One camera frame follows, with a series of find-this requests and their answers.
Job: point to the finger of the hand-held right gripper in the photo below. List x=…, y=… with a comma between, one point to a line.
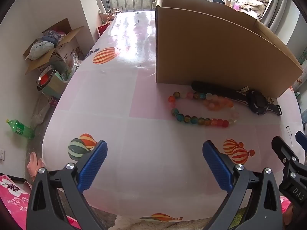
x=302, y=140
x=281, y=151

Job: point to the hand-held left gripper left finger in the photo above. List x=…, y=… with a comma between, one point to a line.
x=93, y=165

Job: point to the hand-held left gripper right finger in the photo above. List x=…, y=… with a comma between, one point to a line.
x=217, y=167

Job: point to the black wristwatch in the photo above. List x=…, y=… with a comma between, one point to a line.
x=257, y=101

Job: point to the large brown cardboard box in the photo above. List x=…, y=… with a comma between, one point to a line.
x=203, y=52

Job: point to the pink floral blanket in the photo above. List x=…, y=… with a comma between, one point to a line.
x=14, y=201
x=285, y=202

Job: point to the pink balloon print tablecloth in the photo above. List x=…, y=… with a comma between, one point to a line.
x=108, y=112

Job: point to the pink slipper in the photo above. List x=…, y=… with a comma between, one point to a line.
x=33, y=165

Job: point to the clear plastic bag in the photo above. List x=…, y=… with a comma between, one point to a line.
x=40, y=113

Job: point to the small pink bottle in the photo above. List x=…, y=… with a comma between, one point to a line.
x=53, y=101

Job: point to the green plastic bottle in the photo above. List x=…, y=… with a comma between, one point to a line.
x=20, y=128

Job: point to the pale green carton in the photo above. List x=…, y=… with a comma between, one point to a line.
x=57, y=85

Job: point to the metal bowl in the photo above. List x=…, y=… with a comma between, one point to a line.
x=45, y=77

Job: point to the open cardboard box with clutter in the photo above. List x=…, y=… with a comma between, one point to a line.
x=69, y=50

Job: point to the white plastic bag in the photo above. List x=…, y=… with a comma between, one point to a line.
x=40, y=49

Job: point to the grey curtain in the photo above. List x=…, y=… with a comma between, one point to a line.
x=273, y=9

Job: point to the red paper bag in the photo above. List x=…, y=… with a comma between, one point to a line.
x=103, y=30

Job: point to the beige cloth pile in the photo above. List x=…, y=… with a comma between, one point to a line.
x=254, y=4

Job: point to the white wall socket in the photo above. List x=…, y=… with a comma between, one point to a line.
x=2, y=154

